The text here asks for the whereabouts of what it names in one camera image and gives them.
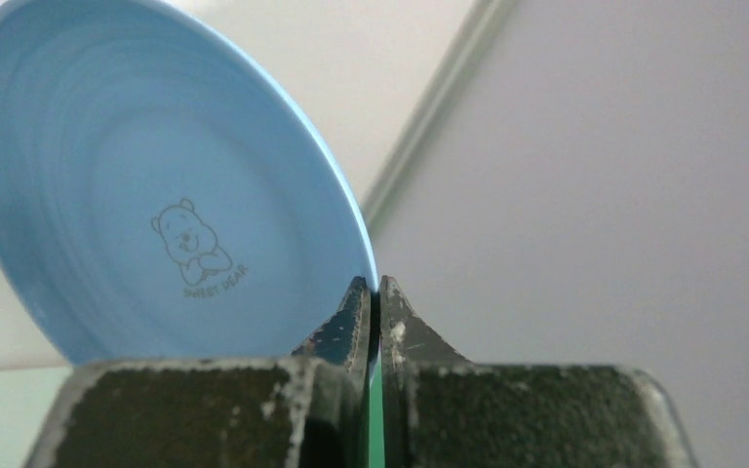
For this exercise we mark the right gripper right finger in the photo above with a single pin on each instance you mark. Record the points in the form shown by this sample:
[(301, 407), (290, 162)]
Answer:
[(442, 410)]

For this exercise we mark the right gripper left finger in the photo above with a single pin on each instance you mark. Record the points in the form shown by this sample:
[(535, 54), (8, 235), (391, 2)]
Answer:
[(307, 409)]

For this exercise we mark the blue plate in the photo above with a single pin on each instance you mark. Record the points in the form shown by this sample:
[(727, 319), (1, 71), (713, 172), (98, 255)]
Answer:
[(160, 194)]

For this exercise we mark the green trash bin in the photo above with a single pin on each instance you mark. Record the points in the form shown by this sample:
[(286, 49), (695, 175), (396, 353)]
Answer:
[(26, 396)]

